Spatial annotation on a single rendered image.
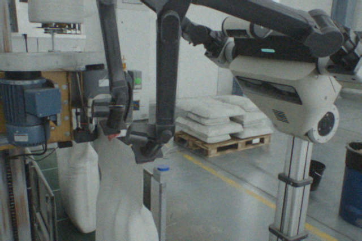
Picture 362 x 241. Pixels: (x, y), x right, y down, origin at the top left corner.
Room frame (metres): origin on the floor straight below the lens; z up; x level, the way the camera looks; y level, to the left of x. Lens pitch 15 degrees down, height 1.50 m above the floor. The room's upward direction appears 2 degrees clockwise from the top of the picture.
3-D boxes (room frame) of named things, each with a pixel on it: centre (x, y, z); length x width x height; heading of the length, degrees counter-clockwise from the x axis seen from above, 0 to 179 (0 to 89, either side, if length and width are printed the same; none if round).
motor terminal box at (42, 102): (1.13, 0.50, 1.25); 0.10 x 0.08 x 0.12; 148
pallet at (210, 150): (4.60, -0.60, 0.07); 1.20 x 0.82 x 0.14; 125
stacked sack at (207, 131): (4.26, -0.48, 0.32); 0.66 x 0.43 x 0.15; 125
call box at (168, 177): (1.55, 0.09, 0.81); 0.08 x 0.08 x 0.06; 33
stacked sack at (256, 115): (4.61, -0.97, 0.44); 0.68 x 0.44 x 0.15; 123
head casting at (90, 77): (1.62, 0.43, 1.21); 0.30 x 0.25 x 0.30; 33
